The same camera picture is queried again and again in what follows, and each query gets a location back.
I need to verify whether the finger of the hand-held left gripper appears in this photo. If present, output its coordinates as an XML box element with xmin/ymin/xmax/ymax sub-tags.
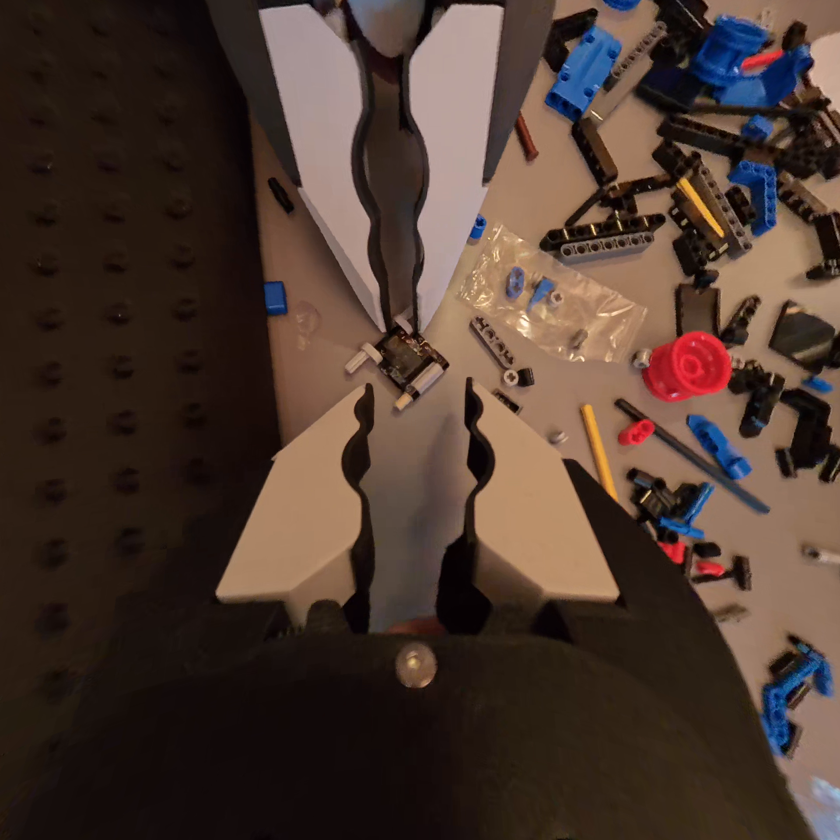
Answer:
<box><xmin>397</xmin><ymin>3</ymin><xmax>505</xmax><ymax>331</ymax></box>
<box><xmin>258</xmin><ymin>3</ymin><xmax>395</xmax><ymax>333</ymax></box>

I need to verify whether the yellow axle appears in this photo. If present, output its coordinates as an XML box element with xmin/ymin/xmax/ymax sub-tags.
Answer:
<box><xmin>579</xmin><ymin>403</ymin><xmax>620</xmax><ymax>504</ymax></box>

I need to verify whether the dark grey thin liftarm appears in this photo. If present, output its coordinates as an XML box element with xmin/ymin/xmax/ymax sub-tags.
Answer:
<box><xmin>469</xmin><ymin>316</ymin><xmax>520</xmax><ymax>368</ymax></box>

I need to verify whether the dark grey beam with holes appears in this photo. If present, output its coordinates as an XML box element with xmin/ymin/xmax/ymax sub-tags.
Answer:
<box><xmin>689</xmin><ymin>154</ymin><xmax>755</xmax><ymax>259</ymax></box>

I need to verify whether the black square panel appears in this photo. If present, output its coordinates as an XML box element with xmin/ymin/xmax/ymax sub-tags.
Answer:
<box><xmin>768</xmin><ymin>301</ymin><xmax>838</xmax><ymax>369</ymax></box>

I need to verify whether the blue fairing panel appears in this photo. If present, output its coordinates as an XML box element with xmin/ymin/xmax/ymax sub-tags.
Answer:
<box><xmin>722</xmin><ymin>46</ymin><xmax>815</xmax><ymax>107</ymax></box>

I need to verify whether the black long axle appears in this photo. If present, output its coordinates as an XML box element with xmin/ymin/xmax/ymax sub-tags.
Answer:
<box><xmin>615</xmin><ymin>398</ymin><xmax>770</xmax><ymax>515</ymax></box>

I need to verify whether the red wheel rim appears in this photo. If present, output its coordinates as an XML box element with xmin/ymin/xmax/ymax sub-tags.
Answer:
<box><xmin>642</xmin><ymin>331</ymin><xmax>733</xmax><ymax>403</ymax></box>

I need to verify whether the dark grey long beam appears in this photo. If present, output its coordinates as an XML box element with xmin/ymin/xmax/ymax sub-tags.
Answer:
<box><xmin>567</xmin><ymin>233</ymin><xmax>668</xmax><ymax>264</ymax></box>

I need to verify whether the yellow axle rod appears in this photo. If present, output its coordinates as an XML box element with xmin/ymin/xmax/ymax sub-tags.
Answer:
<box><xmin>676</xmin><ymin>177</ymin><xmax>727</xmax><ymax>239</ymax></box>

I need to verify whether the blue wedge panel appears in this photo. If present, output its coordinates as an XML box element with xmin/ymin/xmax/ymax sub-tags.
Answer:
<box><xmin>686</xmin><ymin>415</ymin><xmax>753</xmax><ymax>480</ymax></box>

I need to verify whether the black glossy curved panel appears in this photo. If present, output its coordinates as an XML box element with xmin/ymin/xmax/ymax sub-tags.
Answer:
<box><xmin>676</xmin><ymin>283</ymin><xmax>722</xmax><ymax>340</ymax></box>

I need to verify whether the grey desk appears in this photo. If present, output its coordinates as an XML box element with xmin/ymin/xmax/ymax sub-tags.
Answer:
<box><xmin>249</xmin><ymin>0</ymin><xmax>840</xmax><ymax>840</ymax></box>

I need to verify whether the black cross-shaped piece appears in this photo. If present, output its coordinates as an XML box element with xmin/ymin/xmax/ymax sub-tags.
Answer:
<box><xmin>694</xmin><ymin>554</ymin><xmax>753</xmax><ymax>592</ymax></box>

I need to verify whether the blue angled beam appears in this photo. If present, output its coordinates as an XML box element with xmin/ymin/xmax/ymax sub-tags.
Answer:
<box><xmin>727</xmin><ymin>159</ymin><xmax>779</xmax><ymax>238</ymax></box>

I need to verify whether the clear zip bag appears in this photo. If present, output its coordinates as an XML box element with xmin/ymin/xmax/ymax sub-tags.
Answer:
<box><xmin>457</xmin><ymin>223</ymin><xmax>648</xmax><ymax>366</ymax></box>

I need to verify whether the pile of small connector pieces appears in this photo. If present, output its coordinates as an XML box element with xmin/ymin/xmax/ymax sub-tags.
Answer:
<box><xmin>626</xmin><ymin>466</ymin><xmax>723</xmax><ymax>578</ymax></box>

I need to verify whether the black short axle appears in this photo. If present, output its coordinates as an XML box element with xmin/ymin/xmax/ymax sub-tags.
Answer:
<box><xmin>564</xmin><ymin>187</ymin><xmax>609</xmax><ymax>228</ymax></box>

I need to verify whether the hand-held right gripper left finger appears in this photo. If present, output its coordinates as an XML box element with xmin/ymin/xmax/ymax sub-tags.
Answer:
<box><xmin>215</xmin><ymin>382</ymin><xmax>376</xmax><ymax>634</ymax></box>

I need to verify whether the black angled liftarm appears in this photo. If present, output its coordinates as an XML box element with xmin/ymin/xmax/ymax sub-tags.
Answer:
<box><xmin>543</xmin><ymin>10</ymin><xmax>600</xmax><ymax>74</ymax></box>

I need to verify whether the blue flat panel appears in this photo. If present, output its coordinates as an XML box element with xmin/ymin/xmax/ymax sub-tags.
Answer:
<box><xmin>545</xmin><ymin>25</ymin><xmax>623</xmax><ymax>123</ymax></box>

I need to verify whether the blue and black frame assembly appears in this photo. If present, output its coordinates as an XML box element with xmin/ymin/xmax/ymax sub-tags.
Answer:
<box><xmin>761</xmin><ymin>640</ymin><xmax>835</xmax><ymax>760</ymax></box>

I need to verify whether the black long beam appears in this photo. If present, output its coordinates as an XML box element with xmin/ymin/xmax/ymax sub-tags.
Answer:
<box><xmin>539</xmin><ymin>213</ymin><xmax>668</xmax><ymax>252</ymax></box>

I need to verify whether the black rectangular panel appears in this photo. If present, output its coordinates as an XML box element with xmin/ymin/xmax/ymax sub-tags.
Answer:
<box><xmin>571</xmin><ymin>118</ymin><xmax>620</xmax><ymax>189</ymax></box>

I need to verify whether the black and grey brick assembly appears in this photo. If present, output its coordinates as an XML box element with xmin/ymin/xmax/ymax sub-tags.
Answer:
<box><xmin>346</xmin><ymin>315</ymin><xmax>451</xmax><ymax>413</ymax></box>

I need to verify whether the light grey long beam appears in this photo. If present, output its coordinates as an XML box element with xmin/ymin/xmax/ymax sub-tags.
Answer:
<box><xmin>594</xmin><ymin>20</ymin><xmax>668</xmax><ymax>126</ymax></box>

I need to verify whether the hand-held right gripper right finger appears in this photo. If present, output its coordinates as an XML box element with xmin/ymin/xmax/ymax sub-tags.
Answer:
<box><xmin>436</xmin><ymin>376</ymin><xmax>623</xmax><ymax>634</ymax></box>

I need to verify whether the black thick beam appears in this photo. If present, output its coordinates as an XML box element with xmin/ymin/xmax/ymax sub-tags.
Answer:
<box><xmin>672</xmin><ymin>230</ymin><xmax>714</xmax><ymax>277</ymax></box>

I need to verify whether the black flat liftarm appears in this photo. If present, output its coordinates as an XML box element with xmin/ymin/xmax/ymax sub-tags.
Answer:
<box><xmin>718</xmin><ymin>295</ymin><xmax>763</xmax><ymax>346</ymax></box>

